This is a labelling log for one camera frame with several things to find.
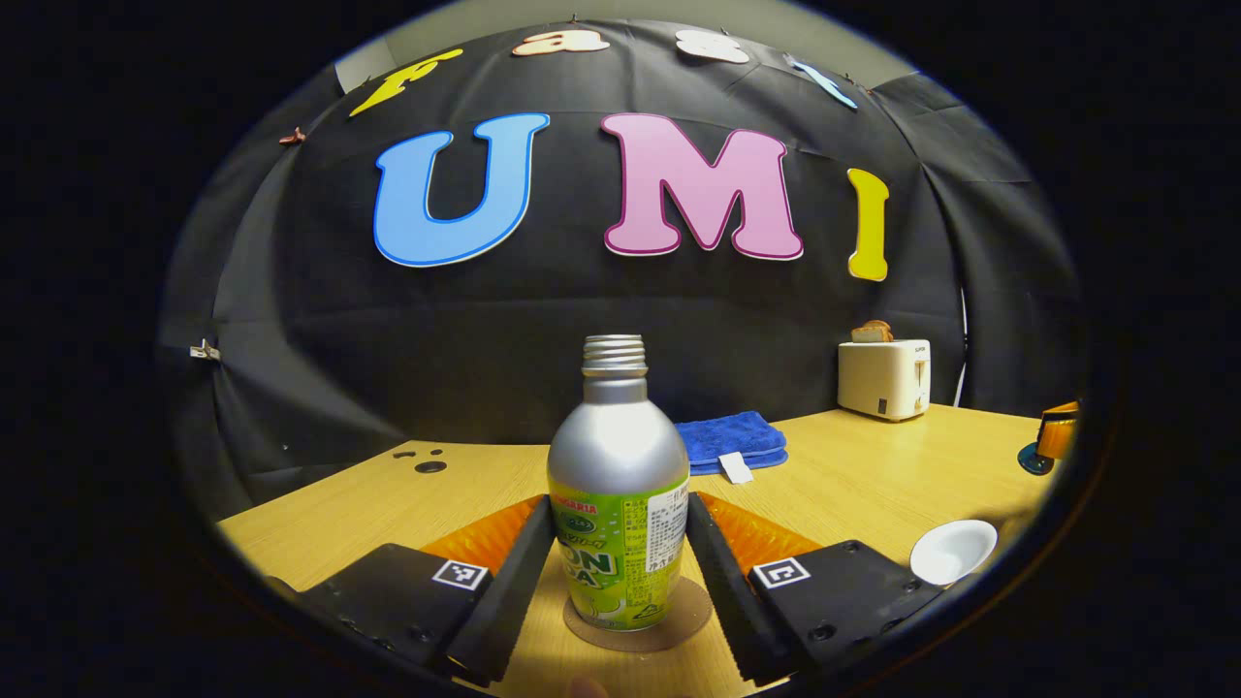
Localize silver green label water bottle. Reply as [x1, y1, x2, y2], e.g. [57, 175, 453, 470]
[547, 334, 691, 633]

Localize folded blue towel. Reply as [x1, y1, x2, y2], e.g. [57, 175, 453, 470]
[674, 411, 789, 485]

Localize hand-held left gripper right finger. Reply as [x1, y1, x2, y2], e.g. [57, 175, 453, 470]
[684, 492, 946, 685]

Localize teal teacup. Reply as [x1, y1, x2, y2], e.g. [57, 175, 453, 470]
[908, 519, 1000, 588]

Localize cream toaster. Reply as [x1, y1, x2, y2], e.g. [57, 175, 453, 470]
[837, 338, 933, 423]

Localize black backdrop cloth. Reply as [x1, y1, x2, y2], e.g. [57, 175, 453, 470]
[155, 19, 1085, 505]

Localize round brown coaster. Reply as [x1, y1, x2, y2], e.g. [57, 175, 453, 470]
[562, 576, 715, 653]

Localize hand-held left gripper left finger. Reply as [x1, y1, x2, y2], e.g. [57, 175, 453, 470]
[267, 494, 558, 687]

